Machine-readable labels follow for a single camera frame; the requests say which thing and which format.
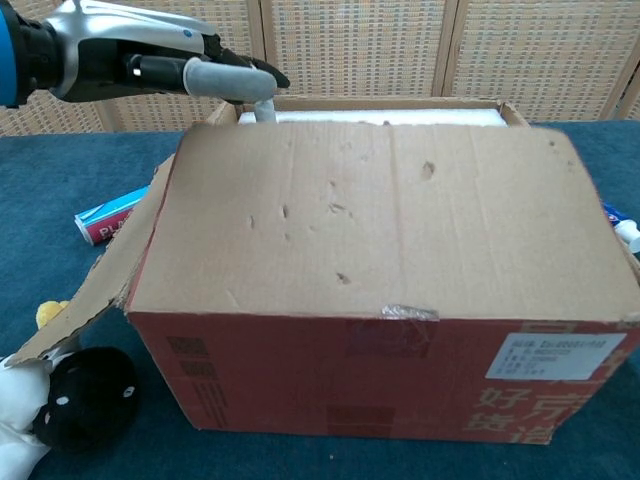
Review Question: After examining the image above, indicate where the red cardboard shipping box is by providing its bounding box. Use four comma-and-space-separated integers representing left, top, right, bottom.
8, 94, 640, 446

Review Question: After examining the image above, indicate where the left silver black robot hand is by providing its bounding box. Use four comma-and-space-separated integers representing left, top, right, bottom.
22, 0, 291, 124

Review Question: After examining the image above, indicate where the white blue toothpaste tube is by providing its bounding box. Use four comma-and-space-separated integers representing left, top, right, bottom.
602, 201, 640, 254

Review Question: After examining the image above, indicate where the blue red plastic wrap box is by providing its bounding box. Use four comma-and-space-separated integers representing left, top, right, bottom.
73, 185, 152, 247

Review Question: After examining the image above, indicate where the blue table carpet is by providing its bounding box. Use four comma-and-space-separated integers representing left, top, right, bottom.
0, 118, 640, 480

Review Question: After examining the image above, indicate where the woven wooden folding screen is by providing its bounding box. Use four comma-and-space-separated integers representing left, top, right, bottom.
0, 0, 640, 137

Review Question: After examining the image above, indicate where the black white plush doll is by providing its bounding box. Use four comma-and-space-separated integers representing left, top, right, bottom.
0, 299, 142, 480

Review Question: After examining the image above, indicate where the white foam packing insert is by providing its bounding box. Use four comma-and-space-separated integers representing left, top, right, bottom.
237, 108, 504, 127

